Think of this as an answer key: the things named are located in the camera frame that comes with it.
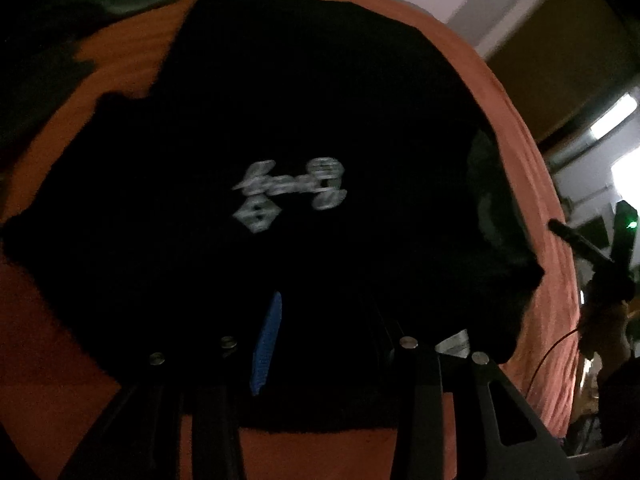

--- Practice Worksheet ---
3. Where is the brown wooden door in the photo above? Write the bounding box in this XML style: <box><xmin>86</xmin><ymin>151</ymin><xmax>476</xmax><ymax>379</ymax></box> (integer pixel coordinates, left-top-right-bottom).
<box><xmin>488</xmin><ymin>0</ymin><xmax>639</xmax><ymax>152</ymax></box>

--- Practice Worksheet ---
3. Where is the dark jeans pile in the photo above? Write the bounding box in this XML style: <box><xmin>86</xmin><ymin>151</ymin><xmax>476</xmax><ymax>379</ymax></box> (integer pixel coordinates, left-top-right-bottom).
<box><xmin>1</xmin><ymin>0</ymin><xmax>102</xmax><ymax>174</ymax></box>

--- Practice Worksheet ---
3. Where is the black sweatshirt with white logo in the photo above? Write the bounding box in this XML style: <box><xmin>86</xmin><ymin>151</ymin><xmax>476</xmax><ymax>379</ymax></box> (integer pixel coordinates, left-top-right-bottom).
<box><xmin>1</xmin><ymin>0</ymin><xmax>544</xmax><ymax>431</ymax></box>

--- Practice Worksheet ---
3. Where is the orange fleece bed blanket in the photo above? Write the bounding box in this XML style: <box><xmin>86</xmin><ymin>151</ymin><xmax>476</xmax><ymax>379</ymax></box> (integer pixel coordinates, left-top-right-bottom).
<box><xmin>1</xmin><ymin>0</ymin><xmax>577</xmax><ymax>479</ymax></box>

